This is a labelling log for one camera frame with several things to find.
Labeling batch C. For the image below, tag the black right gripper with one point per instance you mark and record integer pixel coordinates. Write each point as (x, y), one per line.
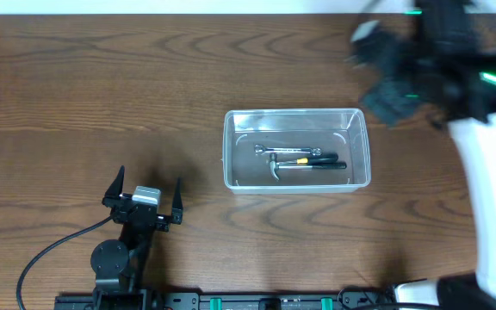
(386, 90)

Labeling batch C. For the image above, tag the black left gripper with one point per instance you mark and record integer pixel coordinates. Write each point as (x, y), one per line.
(140, 211)

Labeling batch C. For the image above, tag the black yellow screwdriver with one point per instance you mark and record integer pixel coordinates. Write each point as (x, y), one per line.
(326, 158)

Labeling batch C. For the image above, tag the silver combination wrench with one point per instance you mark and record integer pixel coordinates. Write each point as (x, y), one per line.
(260, 149)

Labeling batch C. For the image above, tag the black handled hammer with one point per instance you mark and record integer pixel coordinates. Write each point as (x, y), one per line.
(275, 166)

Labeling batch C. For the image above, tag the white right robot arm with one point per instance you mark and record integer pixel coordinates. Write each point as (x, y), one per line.
(442, 64)

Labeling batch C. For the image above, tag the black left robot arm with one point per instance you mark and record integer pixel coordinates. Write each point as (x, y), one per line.
(119, 263)

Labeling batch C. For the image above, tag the clear plastic container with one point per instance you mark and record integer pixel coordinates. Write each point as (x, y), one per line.
(333, 130)

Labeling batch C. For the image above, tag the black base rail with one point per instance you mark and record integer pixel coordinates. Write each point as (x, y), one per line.
(347, 298)

